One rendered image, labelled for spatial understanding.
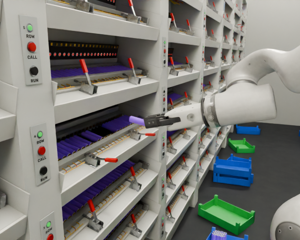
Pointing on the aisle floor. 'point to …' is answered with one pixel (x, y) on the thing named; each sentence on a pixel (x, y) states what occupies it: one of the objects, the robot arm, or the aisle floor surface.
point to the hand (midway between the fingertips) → (153, 121)
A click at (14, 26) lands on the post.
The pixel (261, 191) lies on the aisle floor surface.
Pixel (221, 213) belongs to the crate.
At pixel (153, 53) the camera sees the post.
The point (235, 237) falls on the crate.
